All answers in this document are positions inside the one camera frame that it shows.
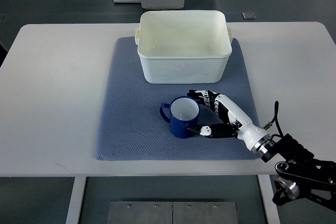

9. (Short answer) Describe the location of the white table right leg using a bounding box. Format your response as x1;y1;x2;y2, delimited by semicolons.
258;175;280;224

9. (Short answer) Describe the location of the white plastic box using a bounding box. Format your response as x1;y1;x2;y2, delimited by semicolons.
135;10;233;84

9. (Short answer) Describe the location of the white table leg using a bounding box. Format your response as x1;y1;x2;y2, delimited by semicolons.
66;176;87;224
258;175;280;224

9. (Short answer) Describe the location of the white table left leg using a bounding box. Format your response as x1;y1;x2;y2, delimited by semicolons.
66;176;87;224

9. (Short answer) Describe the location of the small grey floor plate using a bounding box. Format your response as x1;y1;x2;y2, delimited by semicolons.
242;12;257;20

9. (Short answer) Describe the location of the blue enamel mug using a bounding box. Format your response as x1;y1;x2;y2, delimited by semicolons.
159;96;200;139

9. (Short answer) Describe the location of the grey metal floor plate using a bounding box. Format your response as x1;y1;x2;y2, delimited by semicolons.
107;201;238;224

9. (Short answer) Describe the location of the blue quilted mat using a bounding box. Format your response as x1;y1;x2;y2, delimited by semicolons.
96;37;259;161

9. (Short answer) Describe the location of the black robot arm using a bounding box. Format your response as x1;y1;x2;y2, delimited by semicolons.
260;101;335;211

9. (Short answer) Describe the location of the grey floor bracket bar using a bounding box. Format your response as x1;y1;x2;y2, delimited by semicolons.
113;0;141;4

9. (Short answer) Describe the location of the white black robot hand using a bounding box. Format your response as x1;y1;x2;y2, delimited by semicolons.
187;90;275;155

